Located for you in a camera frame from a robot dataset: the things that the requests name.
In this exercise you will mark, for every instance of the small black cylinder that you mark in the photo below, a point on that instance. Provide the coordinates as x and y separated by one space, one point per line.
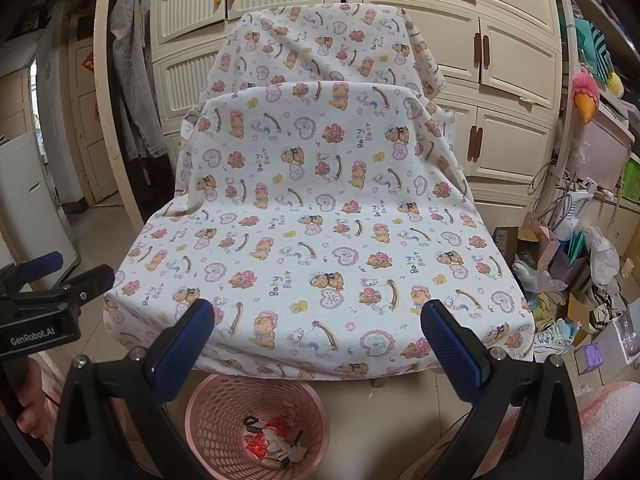
298 437

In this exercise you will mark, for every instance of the cream wooden post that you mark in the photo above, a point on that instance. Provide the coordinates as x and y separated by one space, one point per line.
565 75
112 120

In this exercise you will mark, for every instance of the black plastic spoon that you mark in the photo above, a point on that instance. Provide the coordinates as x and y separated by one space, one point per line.
251 424

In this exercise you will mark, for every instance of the yellow plush toy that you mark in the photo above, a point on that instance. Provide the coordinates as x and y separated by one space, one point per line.
616 85

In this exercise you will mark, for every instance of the white tissue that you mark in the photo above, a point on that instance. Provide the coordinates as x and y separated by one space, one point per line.
286 450

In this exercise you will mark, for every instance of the hanging grey clothes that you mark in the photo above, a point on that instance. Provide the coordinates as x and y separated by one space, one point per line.
132 70

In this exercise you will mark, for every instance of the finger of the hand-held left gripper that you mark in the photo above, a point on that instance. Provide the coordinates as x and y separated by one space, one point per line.
85 280
45 262

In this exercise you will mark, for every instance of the bear printed blanket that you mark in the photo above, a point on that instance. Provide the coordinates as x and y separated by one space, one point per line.
325 185

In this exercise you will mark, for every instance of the white refrigerator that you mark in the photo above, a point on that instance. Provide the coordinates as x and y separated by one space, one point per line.
30 195

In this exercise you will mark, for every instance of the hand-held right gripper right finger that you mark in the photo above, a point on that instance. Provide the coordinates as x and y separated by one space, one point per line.
450 352

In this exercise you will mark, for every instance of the small purple box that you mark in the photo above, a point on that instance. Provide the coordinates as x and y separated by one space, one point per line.
591 360

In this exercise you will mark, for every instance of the cream panelled wardrobe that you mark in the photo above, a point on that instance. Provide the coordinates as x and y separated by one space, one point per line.
515 55

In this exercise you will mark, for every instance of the wooden door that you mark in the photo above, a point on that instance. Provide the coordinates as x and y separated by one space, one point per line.
90 135

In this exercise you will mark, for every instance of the teal striped bag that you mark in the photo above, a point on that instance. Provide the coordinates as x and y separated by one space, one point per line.
595 45

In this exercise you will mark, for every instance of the pink drawer unit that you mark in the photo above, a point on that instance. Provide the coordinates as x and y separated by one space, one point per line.
605 150

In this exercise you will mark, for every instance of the red white plastic package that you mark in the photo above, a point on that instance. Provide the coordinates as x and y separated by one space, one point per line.
257 447

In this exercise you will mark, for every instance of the pink orange plush toy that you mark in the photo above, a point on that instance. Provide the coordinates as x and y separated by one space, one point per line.
586 99

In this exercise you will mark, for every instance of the light blue sneakers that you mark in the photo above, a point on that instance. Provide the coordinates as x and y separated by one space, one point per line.
555 337

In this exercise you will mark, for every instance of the pink mesh waste basket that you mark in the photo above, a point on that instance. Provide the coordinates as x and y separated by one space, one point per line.
210 410

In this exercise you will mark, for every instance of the person's left hand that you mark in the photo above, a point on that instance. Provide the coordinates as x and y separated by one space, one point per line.
35 395

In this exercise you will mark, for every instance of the brown cardboard box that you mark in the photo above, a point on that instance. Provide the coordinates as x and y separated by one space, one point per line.
505 242

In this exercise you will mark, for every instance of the cream louvered wardrobe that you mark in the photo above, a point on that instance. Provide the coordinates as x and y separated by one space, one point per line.
185 75

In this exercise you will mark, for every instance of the person's right leg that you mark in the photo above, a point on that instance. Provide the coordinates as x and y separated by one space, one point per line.
612 430

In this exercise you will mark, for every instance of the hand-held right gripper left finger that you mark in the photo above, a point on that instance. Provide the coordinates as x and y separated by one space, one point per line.
182 346

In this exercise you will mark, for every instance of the white plastic bag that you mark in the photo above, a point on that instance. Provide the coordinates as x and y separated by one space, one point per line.
602 255

